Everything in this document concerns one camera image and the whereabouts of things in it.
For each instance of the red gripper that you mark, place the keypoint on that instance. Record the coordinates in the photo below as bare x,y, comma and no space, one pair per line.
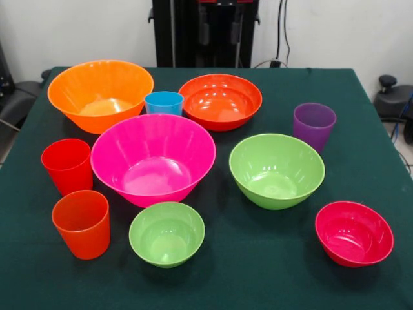
226,1

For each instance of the blue cup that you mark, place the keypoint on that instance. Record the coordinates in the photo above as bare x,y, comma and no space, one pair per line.
164,103

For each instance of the large orange bowl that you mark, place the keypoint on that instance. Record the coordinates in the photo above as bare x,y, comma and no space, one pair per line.
96,84

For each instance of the large green bowl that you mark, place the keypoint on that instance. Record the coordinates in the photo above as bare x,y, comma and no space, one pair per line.
274,174

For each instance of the small pink bowl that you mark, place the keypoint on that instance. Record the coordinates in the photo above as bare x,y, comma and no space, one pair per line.
353,235

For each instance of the red cup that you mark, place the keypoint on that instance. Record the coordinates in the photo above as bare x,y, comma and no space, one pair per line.
67,168

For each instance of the large pink bowl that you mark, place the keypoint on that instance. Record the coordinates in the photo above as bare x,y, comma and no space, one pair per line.
151,155

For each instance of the dark green table cloth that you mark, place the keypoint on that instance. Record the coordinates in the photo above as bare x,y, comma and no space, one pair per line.
226,284

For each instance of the small green bowl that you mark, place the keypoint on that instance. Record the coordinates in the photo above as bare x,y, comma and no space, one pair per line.
166,239

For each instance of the red-orange bowl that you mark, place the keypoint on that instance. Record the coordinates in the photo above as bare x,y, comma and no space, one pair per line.
222,103

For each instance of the purple cup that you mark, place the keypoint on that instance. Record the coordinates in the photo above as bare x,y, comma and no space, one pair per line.
313,129

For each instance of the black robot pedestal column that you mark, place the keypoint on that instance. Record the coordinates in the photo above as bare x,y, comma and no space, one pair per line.
184,32

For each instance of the red-orange cup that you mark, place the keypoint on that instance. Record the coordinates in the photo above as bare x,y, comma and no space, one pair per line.
84,229

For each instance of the black pedestal leg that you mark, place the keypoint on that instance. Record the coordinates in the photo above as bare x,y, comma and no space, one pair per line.
19,100
392,103

